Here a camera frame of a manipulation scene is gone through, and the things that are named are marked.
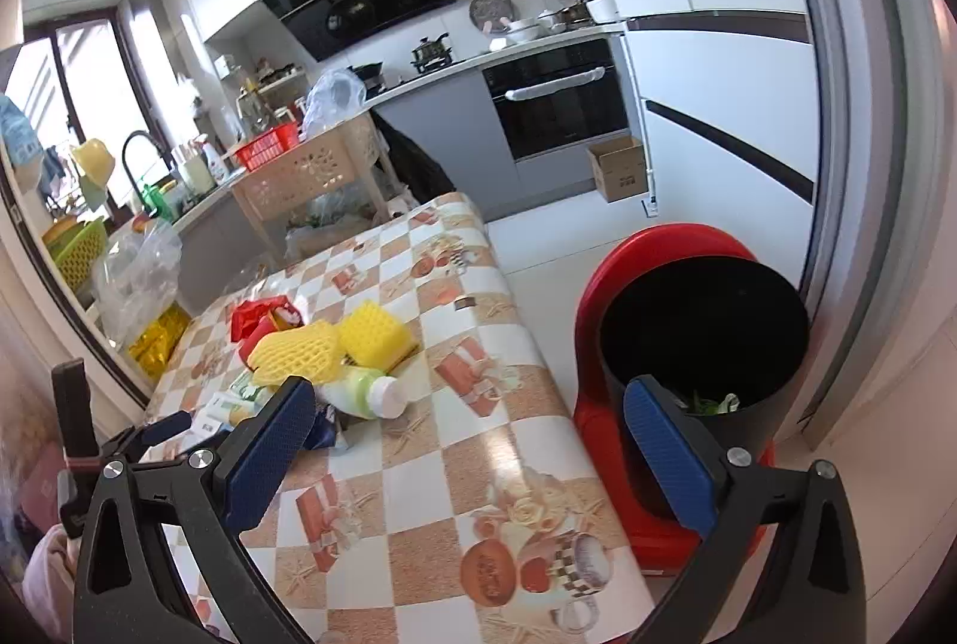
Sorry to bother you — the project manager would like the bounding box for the green plastic bag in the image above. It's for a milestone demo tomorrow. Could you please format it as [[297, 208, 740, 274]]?
[[690, 393, 741, 417]]

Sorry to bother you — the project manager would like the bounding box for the gold foil bag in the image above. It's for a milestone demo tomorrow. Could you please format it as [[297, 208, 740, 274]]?
[[127, 301, 191, 385]]

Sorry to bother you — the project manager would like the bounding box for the clear plastic bag on counter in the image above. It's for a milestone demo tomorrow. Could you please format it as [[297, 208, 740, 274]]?
[[300, 68, 368, 141]]

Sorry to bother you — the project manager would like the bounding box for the cardboard box on floor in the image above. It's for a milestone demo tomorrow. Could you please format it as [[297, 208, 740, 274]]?
[[587, 136, 649, 202]]

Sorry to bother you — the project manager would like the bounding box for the red plastic stool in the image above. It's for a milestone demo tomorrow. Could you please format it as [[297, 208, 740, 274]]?
[[572, 223, 752, 578]]

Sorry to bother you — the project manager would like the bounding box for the black kitchen faucet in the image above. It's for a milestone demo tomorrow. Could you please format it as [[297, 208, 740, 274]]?
[[120, 130, 175, 210]]

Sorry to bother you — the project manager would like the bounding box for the yellow wavy sponge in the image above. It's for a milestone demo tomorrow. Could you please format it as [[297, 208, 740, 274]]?
[[339, 301, 419, 372]]

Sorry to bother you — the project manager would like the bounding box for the clear plastic bag by window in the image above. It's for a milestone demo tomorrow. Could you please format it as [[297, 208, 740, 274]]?
[[91, 218, 182, 347]]

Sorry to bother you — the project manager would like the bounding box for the red plastic basket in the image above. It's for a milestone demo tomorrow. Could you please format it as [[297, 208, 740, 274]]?
[[234, 121, 298, 171]]

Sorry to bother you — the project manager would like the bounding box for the black trash bin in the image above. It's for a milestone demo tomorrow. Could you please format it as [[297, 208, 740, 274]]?
[[600, 257, 811, 458]]

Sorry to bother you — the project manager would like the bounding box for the yellow foam fruit net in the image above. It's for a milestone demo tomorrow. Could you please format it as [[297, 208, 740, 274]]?
[[246, 320, 346, 388]]

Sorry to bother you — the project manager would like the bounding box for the black built-in oven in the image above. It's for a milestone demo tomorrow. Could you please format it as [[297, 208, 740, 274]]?
[[481, 38, 629, 160]]

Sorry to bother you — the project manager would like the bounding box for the small blue white carton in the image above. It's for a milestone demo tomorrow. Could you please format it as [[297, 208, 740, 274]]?
[[191, 379, 267, 438]]

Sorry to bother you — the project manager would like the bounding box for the blue wrapper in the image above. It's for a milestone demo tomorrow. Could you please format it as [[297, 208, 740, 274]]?
[[301, 404, 352, 451]]

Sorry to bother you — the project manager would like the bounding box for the white refrigerator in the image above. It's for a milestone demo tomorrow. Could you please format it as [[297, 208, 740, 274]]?
[[615, 0, 819, 283]]

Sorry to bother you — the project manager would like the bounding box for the patterned checkered tablecloth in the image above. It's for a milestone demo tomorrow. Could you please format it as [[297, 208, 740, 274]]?
[[141, 190, 660, 644]]

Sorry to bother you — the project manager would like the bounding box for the red plastic bag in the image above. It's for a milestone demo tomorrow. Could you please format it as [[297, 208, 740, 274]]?
[[228, 296, 303, 344]]

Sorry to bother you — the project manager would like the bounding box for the black cooking pot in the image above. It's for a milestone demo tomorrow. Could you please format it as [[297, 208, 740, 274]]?
[[412, 33, 453, 75]]

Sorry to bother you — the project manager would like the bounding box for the light green lotion bottle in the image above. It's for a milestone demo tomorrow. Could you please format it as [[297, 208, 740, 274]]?
[[316, 365, 409, 420]]

